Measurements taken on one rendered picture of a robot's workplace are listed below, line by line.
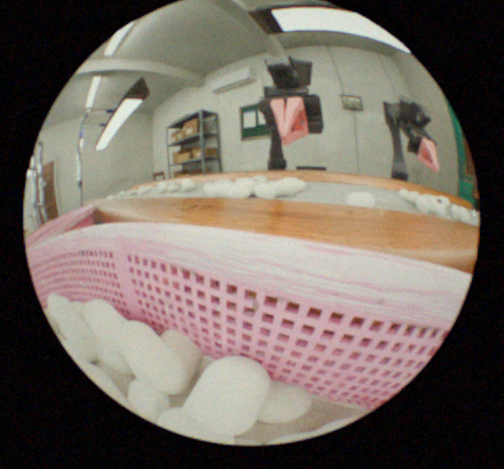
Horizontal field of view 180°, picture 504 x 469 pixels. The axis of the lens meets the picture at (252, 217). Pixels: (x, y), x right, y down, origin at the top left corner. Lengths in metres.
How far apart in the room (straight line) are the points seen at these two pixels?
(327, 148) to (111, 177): 4.74
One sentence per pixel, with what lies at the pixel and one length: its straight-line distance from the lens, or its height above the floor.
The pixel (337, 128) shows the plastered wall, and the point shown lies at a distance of 2.37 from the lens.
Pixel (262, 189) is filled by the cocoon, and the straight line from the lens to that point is 0.19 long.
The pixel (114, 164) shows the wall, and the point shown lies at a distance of 4.72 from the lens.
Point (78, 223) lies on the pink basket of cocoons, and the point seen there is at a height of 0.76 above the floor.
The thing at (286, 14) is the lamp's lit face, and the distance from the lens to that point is 0.30.
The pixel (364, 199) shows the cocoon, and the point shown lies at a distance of 0.15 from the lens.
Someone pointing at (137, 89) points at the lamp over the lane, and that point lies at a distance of 0.52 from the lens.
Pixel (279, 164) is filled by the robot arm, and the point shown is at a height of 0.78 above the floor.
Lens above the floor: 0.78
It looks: 19 degrees down
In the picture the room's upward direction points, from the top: 4 degrees counter-clockwise
